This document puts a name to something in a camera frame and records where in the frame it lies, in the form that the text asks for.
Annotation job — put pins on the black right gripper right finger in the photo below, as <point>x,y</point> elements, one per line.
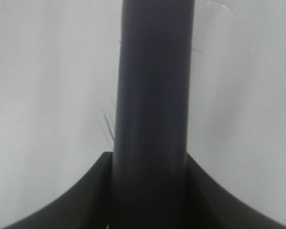
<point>208,205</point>

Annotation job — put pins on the purple hand brush black bristles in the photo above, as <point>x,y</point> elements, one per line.
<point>149,157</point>

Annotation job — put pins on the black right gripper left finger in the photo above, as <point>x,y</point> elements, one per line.
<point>86,205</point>

